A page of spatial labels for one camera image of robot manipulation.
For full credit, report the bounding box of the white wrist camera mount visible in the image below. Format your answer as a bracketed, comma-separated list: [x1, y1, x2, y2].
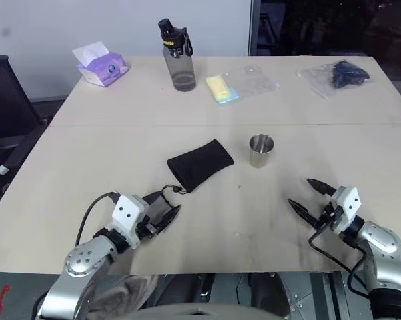
[330, 185, 360, 234]
[111, 194, 150, 249]

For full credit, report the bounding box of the black fabric item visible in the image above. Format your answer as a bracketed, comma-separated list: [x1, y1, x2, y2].
[331, 59, 371, 89]

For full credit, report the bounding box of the purple tissue pack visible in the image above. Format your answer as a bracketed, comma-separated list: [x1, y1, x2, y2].
[71, 41, 131, 89]

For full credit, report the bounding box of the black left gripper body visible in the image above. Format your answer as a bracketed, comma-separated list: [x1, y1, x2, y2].
[135, 213, 161, 239]

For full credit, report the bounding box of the stainless steel cup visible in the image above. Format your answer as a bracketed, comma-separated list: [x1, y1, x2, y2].
[248, 133, 276, 169]

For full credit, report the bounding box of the black drawstring pouch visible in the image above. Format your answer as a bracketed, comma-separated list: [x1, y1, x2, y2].
[159, 138, 235, 201]

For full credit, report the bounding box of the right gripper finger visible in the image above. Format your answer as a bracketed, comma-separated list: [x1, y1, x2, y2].
[306, 178, 336, 198]
[287, 198, 322, 229]

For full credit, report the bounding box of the black office chair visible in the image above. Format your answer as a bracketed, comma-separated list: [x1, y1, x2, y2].
[0, 54, 51, 169]

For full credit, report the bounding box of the grey metal frame plate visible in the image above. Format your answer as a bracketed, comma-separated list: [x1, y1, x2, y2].
[283, 271, 354, 320]

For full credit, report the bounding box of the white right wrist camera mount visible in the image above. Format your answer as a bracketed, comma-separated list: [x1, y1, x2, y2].
[330, 185, 360, 234]

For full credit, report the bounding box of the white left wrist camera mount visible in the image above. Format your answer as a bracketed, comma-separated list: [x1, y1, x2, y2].
[111, 194, 150, 249]

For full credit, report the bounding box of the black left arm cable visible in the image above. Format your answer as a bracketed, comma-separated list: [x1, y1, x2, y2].
[75, 191, 121, 249]

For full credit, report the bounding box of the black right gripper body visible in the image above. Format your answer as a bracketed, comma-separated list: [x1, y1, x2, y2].
[314, 199, 345, 235]

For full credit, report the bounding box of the clear plastic bag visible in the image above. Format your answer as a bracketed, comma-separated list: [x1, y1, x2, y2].
[205, 64, 282, 107]
[295, 61, 371, 100]

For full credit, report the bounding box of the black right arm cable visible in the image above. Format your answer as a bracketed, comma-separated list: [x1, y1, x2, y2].
[308, 227, 374, 297]

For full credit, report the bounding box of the yellow sponge cloth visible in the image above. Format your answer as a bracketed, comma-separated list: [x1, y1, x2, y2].
[205, 75, 232, 101]

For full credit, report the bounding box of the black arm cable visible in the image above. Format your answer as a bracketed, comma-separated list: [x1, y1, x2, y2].
[308, 227, 374, 297]
[75, 191, 121, 249]

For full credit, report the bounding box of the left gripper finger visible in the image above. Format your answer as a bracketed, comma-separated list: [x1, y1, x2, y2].
[153, 204, 182, 234]
[142, 191, 173, 221]

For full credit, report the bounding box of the grey water bottle black lid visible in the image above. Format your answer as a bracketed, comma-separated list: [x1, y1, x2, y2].
[157, 18, 198, 92]

